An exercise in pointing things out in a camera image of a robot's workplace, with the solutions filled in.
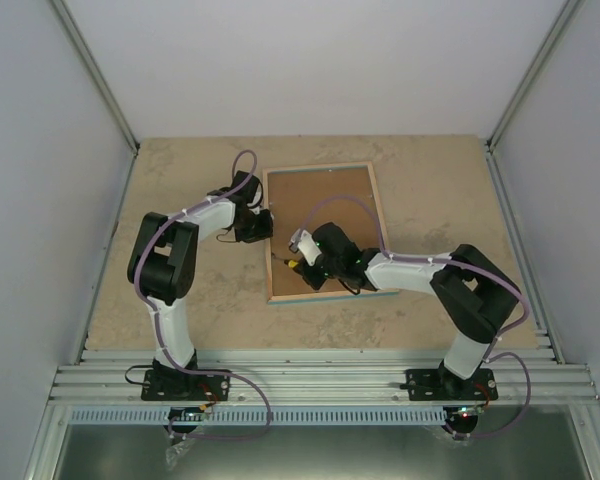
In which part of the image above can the yellow screwdriver tool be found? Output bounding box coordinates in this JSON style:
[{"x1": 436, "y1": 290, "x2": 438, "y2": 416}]
[{"x1": 272, "y1": 255, "x2": 299, "y2": 269}]

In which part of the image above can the teal wooden picture frame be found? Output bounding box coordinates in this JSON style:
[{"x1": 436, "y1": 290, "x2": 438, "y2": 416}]
[{"x1": 263, "y1": 162, "x2": 394, "y2": 305}]

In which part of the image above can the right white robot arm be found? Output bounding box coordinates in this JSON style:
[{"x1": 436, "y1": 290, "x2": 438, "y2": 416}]
[{"x1": 289, "y1": 222, "x2": 523, "y2": 399}]

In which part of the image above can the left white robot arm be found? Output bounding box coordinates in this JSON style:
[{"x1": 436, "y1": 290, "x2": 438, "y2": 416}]
[{"x1": 127, "y1": 170, "x2": 273, "y2": 399}]

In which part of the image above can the right controller board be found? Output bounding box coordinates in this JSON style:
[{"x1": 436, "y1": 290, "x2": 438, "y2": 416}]
[{"x1": 451, "y1": 404, "x2": 485, "y2": 418}]

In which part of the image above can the controller board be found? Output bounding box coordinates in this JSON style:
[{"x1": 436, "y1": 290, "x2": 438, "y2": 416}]
[
  {"x1": 167, "y1": 403, "x2": 214, "y2": 422},
  {"x1": 451, "y1": 404, "x2": 485, "y2": 418}
]

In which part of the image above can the left controller board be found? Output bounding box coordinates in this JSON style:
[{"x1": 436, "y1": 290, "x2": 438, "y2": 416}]
[{"x1": 167, "y1": 403, "x2": 214, "y2": 422}]

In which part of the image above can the clear plastic bag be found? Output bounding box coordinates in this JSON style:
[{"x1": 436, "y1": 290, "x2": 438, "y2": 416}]
[{"x1": 165, "y1": 436, "x2": 199, "y2": 472}]

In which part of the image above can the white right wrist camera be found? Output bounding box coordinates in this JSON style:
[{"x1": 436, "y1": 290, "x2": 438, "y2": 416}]
[{"x1": 289, "y1": 228, "x2": 322, "y2": 266}]

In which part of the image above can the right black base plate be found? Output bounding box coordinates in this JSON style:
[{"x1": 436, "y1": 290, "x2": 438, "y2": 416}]
[{"x1": 399, "y1": 368, "x2": 499, "y2": 402}]

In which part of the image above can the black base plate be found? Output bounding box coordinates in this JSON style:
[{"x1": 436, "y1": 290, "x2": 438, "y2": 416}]
[
  {"x1": 399, "y1": 368, "x2": 499, "y2": 402},
  {"x1": 140, "y1": 368, "x2": 230, "y2": 403}
]

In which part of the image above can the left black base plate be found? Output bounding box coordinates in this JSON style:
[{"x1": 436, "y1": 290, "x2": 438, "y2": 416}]
[{"x1": 140, "y1": 368, "x2": 230, "y2": 403}]

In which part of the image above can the aluminium rail base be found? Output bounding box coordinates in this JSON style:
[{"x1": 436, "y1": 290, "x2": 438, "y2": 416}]
[{"x1": 49, "y1": 348, "x2": 599, "y2": 406}]

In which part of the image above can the grey slotted cable duct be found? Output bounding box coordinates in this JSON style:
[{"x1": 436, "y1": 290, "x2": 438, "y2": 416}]
[{"x1": 69, "y1": 406, "x2": 447, "y2": 427}]

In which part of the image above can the aluminium corner post left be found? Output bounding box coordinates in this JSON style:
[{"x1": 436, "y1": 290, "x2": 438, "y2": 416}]
[{"x1": 49, "y1": 0, "x2": 140, "y2": 155}]

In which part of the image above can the aluminium corner post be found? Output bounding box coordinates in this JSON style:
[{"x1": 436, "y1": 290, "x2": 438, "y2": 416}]
[
  {"x1": 49, "y1": 0, "x2": 140, "y2": 155},
  {"x1": 484, "y1": 0, "x2": 585, "y2": 154}
]

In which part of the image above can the aluminium corner post right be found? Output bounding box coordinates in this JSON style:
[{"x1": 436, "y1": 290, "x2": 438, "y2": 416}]
[{"x1": 484, "y1": 0, "x2": 585, "y2": 154}]

